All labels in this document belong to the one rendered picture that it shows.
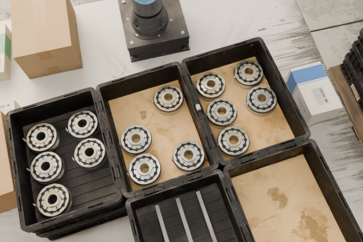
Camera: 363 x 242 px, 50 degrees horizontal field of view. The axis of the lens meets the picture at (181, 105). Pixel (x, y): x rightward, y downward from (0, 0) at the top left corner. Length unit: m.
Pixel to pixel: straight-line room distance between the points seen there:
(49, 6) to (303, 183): 1.16
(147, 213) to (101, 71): 0.65
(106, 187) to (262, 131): 0.54
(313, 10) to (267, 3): 0.99
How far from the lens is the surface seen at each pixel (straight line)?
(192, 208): 1.25
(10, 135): 1.36
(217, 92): 1.35
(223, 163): 1.18
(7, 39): 1.82
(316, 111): 1.46
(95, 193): 1.30
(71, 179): 1.33
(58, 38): 1.57
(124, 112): 1.37
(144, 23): 1.52
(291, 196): 1.29
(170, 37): 1.55
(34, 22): 1.65
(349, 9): 2.84
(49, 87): 1.66
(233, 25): 1.71
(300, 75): 1.51
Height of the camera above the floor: 2.05
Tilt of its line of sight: 64 degrees down
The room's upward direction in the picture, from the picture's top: 5 degrees counter-clockwise
